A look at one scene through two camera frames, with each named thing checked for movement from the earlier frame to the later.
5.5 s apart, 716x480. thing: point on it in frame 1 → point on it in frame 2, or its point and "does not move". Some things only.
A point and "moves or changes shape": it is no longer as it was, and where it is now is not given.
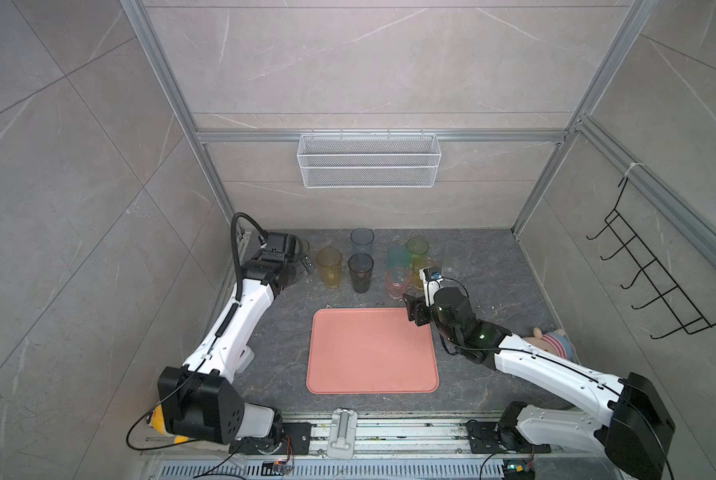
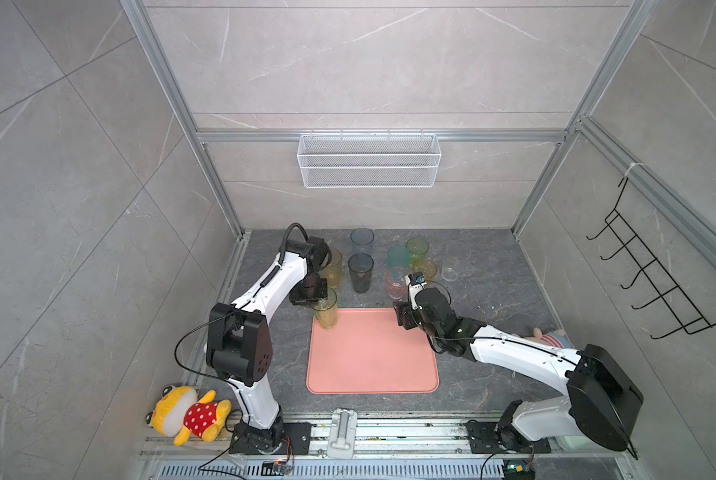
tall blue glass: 362,241 does not move
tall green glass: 305,247 moves or changes shape
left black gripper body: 295,269 → 310,291
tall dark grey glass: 361,267 does not move
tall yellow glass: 330,265 does not move
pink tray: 370,350 does not move
